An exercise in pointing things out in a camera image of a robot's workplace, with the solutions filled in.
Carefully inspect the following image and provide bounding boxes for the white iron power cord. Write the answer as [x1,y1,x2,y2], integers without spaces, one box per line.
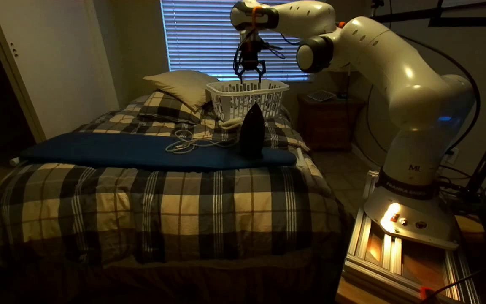
[164,123,241,155]

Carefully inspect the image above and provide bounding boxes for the plaid bedspread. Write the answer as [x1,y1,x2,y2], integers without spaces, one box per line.
[0,89,346,272]

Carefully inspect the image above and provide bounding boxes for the cream crumpled cloth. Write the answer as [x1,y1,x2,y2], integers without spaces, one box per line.
[216,115,246,135]

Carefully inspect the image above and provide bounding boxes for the white plastic laundry basket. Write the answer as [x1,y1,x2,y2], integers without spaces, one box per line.
[204,79,290,123]

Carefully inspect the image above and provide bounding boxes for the window blinds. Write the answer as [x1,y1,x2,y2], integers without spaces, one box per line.
[159,0,326,83]

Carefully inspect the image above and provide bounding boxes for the blue ironing board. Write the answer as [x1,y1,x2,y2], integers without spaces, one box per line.
[20,130,299,172]

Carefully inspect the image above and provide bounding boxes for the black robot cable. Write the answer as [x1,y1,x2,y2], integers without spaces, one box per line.
[396,32,484,162]

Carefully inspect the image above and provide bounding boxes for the white closet door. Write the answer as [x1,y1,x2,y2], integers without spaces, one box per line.
[0,0,121,142]

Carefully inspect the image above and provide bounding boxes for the beige pillow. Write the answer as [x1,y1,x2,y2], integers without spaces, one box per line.
[142,69,219,113]

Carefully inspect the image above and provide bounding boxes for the black overhead rig bar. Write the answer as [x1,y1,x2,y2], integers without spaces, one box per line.
[366,0,486,37]

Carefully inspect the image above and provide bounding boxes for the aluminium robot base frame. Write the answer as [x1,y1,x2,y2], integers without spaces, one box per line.
[341,196,481,304]

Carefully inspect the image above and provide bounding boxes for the brown wooden nightstand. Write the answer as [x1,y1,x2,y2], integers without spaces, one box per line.
[299,89,368,152]

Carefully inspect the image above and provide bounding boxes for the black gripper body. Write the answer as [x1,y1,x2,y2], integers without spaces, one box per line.
[233,35,270,69]

